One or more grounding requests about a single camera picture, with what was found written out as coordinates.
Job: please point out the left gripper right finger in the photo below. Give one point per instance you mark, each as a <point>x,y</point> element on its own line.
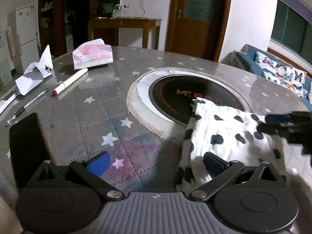
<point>225,174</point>

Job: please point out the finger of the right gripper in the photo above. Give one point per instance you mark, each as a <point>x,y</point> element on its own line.
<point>295,127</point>

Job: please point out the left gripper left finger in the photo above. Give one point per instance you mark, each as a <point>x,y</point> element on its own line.
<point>78,181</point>

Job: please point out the white polka dot garment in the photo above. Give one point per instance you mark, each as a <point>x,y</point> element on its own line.
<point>231,134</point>

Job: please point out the butterfly pattern pillow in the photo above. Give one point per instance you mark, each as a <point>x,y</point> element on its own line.
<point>283,75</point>

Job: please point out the black smartphone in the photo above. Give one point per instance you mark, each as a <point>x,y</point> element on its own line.
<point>28,149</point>

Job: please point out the blue sofa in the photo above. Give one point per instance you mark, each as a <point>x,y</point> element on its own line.
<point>245,60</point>

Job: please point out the white marker pen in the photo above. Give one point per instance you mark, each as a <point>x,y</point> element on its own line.
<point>65,84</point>

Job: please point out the round induction cooktop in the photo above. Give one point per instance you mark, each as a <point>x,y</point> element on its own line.
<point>162,99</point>

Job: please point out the black ballpoint pen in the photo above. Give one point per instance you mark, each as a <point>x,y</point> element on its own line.
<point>25,107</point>

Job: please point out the green framed window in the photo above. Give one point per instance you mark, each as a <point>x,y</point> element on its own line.
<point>293,31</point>

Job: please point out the white crumpled paper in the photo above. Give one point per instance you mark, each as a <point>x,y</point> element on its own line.
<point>35,73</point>

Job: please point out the pink tissue pack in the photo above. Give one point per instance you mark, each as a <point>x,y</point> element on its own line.
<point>92,53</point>

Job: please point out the brown wooden door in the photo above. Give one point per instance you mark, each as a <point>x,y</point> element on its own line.
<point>197,27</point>

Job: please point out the glass jar on table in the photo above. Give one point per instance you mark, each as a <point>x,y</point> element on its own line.
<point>120,11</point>

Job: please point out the dark wooden shelf cabinet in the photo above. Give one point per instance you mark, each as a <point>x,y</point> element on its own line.
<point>63,24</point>

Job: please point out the white refrigerator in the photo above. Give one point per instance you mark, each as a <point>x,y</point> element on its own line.
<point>24,36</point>

